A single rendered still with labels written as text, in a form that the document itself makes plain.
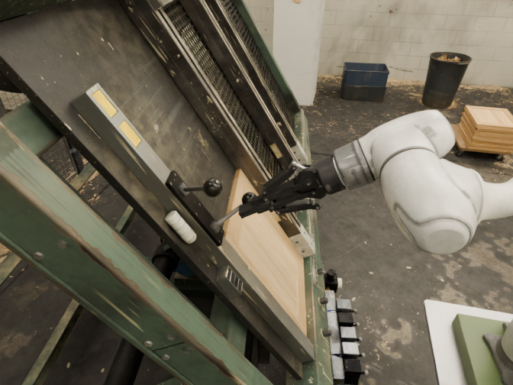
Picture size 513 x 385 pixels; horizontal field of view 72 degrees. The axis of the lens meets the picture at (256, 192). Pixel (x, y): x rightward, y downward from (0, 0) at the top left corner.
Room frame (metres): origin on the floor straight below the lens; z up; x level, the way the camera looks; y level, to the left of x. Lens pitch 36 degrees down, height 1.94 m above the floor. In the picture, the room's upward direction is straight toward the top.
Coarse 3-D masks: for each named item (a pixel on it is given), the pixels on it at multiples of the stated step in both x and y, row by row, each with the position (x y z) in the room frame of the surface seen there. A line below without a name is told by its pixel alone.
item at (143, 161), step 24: (96, 120) 0.60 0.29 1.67; (120, 120) 0.63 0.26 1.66; (120, 144) 0.60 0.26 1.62; (144, 144) 0.64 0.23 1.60; (144, 168) 0.60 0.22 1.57; (168, 192) 0.59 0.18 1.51; (216, 264) 0.59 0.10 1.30; (240, 264) 0.61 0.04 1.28; (264, 288) 0.62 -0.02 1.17; (264, 312) 0.58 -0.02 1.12; (288, 336) 0.57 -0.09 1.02; (312, 360) 0.57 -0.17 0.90
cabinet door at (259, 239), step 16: (240, 176) 0.97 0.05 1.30; (240, 192) 0.90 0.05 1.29; (256, 192) 1.00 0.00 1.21; (224, 224) 0.73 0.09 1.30; (240, 224) 0.78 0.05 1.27; (256, 224) 0.86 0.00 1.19; (272, 224) 0.95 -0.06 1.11; (240, 240) 0.72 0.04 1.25; (256, 240) 0.80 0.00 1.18; (272, 240) 0.88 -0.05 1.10; (288, 240) 0.98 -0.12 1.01; (240, 256) 0.67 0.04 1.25; (256, 256) 0.74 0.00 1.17; (272, 256) 0.81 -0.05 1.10; (288, 256) 0.90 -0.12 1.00; (256, 272) 0.68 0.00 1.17; (272, 272) 0.74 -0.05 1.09; (288, 272) 0.83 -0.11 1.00; (272, 288) 0.68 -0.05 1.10; (288, 288) 0.76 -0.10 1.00; (304, 288) 0.84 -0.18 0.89; (288, 304) 0.70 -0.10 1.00; (304, 304) 0.77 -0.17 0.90; (304, 320) 0.70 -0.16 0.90
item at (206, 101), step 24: (120, 0) 1.03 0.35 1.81; (144, 0) 1.03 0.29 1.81; (168, 0) 1.06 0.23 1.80; (144, 24) 1.03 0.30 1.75; (168, 24) 1.06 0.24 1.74; (168, 48) 1.03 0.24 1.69; (168, 72) 1.03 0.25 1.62; (192, 72) 1.02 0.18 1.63; (192, 96) 1.02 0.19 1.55; (216, 96) 1.06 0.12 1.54; (216, 120) 1.02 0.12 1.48; (240, 144) 1.01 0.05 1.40; (240, 168) 1.01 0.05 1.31; (264, 168) 1.06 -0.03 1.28; (288, 216) 1.00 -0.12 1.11
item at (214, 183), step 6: (210, 180) 0.56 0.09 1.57; (216, 180) 0.56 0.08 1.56; (180, 186) 0.61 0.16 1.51; (186, 186) 0.62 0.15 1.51; (192, 186) 0.60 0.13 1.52; (198, 186) 0.58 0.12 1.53; (204, 186) 0.55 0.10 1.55; (210, 186) 0.55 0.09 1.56; (216, 186) 0.55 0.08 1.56; (222, 186) 0.56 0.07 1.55; (186, 192) 0.61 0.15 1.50; (210, 192) 0.54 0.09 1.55; (216, 192) 0.54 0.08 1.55
